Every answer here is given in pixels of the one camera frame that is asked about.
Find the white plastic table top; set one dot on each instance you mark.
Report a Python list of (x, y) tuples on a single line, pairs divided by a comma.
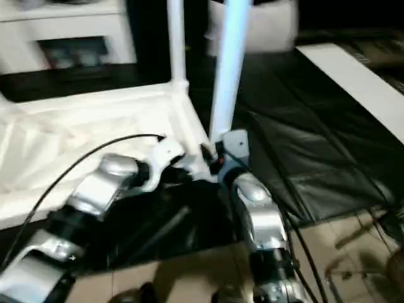
[(76, 126)]

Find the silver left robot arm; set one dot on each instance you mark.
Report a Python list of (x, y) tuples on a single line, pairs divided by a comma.
[(95, 189)]

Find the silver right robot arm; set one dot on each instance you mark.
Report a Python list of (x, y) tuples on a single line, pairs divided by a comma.
[(259, 214)]

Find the black work mat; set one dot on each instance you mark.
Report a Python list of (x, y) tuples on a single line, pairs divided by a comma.
[(297, 139)]

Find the black cabinet with gold label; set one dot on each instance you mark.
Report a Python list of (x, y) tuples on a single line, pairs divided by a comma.
[(151, 31)]

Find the black stand leg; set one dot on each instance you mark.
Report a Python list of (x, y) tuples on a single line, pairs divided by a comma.
[(360, 237)]

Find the flat white board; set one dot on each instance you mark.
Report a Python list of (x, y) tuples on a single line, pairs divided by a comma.
[(360, 82)]

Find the white cabinet with glass doors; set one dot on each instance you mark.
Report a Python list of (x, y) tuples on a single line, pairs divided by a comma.
[(63, 25)]

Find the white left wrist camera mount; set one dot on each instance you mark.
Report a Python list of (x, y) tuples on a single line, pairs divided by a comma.
[(165, 151)]

